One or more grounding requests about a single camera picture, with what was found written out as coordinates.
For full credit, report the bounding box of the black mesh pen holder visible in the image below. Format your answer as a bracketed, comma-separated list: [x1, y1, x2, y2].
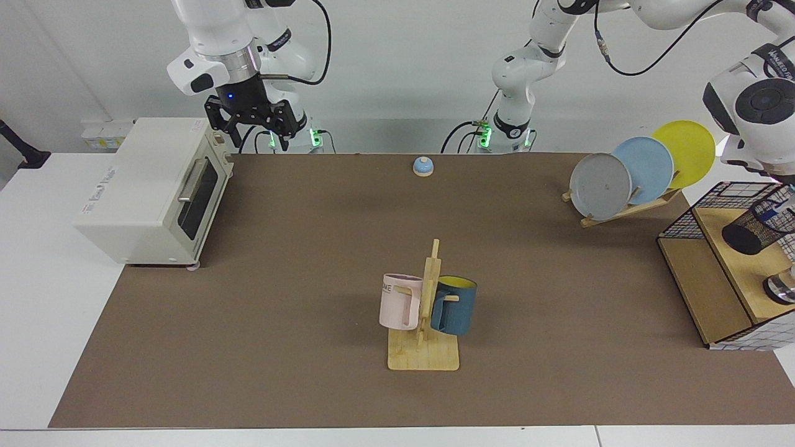
[721, 196, 795, 256]

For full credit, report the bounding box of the glass lid with silver rim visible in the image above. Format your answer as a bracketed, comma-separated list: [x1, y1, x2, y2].
[763, 264, 795, 305]

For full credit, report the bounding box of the pale toaster oven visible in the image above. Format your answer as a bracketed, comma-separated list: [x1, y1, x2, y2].
[73, 117, 235, 269]

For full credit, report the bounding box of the yellow plate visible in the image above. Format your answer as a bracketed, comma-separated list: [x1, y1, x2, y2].
[652, 120, 716, 190]

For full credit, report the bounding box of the light blue plate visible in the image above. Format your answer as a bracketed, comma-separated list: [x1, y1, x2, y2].
[612, 137, 675, 205]

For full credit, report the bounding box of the wooden plate rack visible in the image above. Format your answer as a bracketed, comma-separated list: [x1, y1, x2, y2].
[562, 186, 683, 228]

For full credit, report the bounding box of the grey plate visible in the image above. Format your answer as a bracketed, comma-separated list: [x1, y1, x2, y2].
[569, 153, 633, 221]

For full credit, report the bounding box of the pink mug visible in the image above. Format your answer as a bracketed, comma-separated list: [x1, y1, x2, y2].
[379, 273, 424, 331]

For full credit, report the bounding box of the brown table cloth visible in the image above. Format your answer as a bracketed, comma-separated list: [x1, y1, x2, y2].
[48, 153, 795, 429]

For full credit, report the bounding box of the dark blue mug yellow inside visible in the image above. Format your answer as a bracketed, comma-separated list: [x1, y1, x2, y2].
[430, 276, 478, 336]

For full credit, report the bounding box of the wooden cup stand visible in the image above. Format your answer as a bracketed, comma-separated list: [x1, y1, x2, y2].
[388, 238, 460, 372]

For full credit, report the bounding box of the wire basket with wooden floor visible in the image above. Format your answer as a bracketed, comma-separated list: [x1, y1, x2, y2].
[657, 181, 795, 352]

